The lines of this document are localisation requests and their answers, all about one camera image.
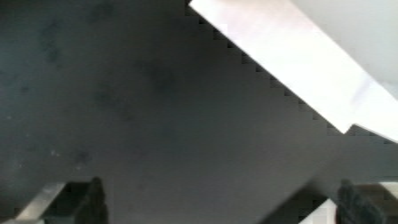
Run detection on white U-shaped fence wall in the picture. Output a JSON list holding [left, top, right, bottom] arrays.
[[189, 0, 398, 143]]

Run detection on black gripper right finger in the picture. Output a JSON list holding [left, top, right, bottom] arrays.
[[299, 179, 398, 224]]

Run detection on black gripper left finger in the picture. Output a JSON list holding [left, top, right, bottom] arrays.
[[13, 176, 111, 224]]

